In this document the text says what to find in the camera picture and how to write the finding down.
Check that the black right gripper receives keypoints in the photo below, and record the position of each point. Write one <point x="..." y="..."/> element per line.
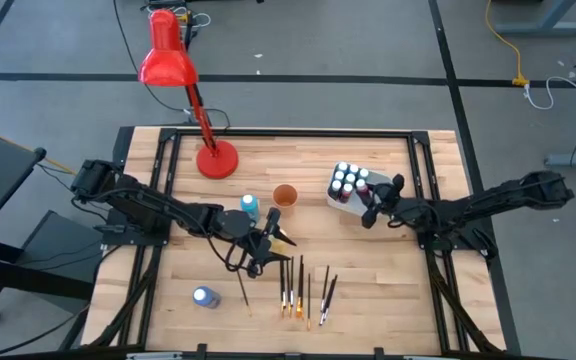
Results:
<point x="395" y="212"/>

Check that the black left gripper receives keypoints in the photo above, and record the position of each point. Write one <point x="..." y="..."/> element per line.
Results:
<point x="258" y="255"/>

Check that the large yellow paint bottle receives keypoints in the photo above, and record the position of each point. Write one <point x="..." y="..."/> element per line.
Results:
<point x="278" y="246"/>

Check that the small blue paint bottle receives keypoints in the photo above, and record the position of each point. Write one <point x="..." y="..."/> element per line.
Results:
<point x="363" y="173"/>
<point x="353" y="168"/>

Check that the small dark red paint bottle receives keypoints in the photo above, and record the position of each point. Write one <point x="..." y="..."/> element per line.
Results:
<point x="347" y="190"/>

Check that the small paint bottle white cap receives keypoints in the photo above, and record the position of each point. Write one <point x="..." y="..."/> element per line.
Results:
<point x="350" y="178"/>

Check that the small grey bristle silver paintbrush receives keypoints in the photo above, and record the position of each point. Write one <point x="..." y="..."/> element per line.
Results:
<point x="292" y="275"/>

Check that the wide grey bristle silver paintbrush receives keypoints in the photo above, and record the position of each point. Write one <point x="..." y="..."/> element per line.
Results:
<point x="284" y="280"/>

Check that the wide orange bristle paintbrush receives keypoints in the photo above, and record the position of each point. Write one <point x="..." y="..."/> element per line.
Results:
<point x="299" y="282"/>

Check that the small teal paint bottle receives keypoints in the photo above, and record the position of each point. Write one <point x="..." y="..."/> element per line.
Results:
<point x="339" y="175"/>

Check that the small black paint bottle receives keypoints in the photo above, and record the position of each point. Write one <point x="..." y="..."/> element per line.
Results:
<point x="342" y="166"/>

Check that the large teal paint bottle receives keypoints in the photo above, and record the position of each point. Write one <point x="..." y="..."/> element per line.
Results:
<point x="249" y="205"/>

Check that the long filbert orange bristle paintbrush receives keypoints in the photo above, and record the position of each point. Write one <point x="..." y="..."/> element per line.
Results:
<point x="301" y="300"/>

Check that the gold ferrule black paintbrush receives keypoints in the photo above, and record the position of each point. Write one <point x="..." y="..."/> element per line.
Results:
<point x="244" y="295"/>

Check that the silver ferrule black paintbrush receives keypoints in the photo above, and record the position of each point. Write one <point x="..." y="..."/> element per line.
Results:
<point x="324" y="287"/>
<point x="332" y="290"/>
<point x="327" y="302"/>

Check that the large purple paint bottle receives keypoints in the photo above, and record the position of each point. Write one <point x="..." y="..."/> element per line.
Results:
<point x="208" y="298"/>

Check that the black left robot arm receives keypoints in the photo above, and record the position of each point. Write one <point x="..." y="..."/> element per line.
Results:
<point x="143" y="200"/>

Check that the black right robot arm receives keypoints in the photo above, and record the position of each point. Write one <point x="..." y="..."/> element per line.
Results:
<point x="493" y="200"/>

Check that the white plastic bin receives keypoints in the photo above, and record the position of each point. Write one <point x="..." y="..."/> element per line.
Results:
<point x="379" y="177"/>

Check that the tan plastic cup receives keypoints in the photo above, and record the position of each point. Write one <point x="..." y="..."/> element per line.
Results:
<point x="285" y="197"/>

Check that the black table edge clip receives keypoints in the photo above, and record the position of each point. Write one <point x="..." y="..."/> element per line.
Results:
<point x="201" y="351"/>
<point x="379" y="352"/>

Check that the red desk lamp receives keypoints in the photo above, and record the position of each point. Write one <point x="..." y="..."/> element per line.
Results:
<point x="168" y="55"/>

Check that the grey table leg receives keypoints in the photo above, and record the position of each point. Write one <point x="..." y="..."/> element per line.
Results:
<point x="543" y="29"/>

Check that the silver aluminium rail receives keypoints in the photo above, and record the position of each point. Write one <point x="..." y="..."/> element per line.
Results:
<point x="155" y="356"/>
<point x="425" y="357"/>

